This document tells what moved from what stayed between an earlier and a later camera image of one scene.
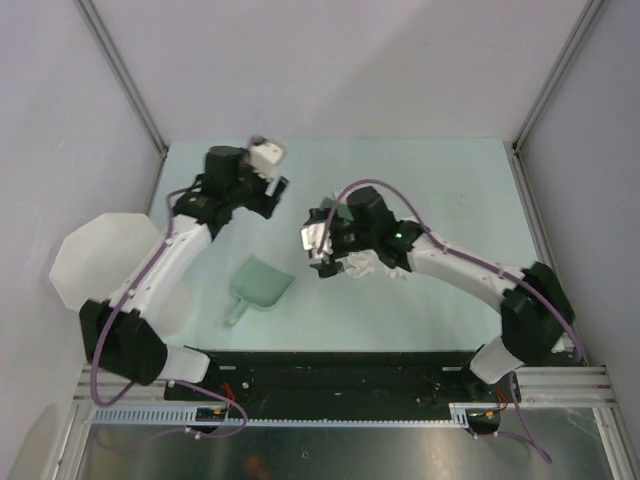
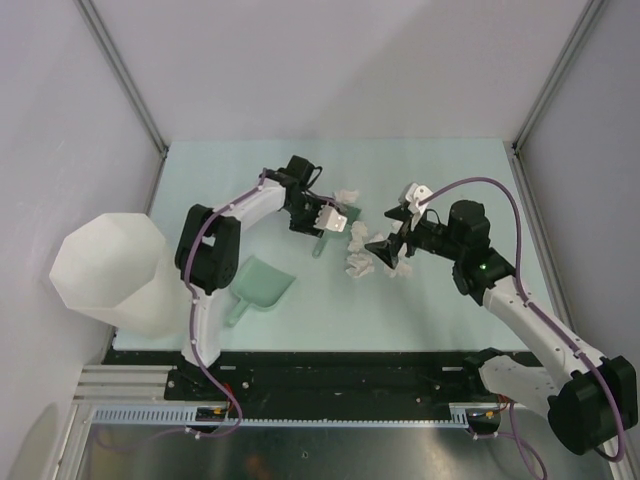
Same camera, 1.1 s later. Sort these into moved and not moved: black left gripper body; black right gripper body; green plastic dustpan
Moved: black left gripper body; black right gripper body
Not moved: green plastic dustpan
